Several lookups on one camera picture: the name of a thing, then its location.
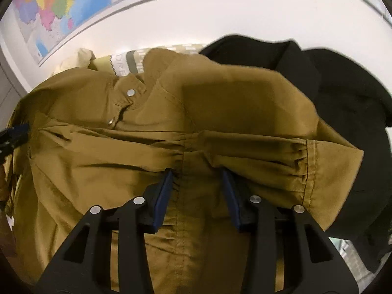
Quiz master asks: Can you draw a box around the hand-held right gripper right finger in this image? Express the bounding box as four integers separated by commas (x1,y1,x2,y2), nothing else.
221,169,357,294

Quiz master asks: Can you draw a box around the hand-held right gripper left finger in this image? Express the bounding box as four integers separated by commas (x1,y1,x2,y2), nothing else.
35,168,176,294

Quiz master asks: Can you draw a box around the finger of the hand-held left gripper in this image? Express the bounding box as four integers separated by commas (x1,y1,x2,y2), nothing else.
0,124,30,160

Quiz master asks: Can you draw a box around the mustard brown shirt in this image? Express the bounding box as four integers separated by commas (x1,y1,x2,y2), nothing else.
4,49,365,294

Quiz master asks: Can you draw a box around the cream cloth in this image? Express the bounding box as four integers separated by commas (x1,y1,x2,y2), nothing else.
53,48,96,74

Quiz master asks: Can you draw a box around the olive patterned bed cover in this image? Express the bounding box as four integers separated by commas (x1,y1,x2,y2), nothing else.
92,41,209,75

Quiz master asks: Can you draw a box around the black garment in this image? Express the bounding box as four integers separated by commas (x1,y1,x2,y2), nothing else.
199,34,392,273

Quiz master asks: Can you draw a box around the colourful wall map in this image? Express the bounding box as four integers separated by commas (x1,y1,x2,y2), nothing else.
12,0,163,66

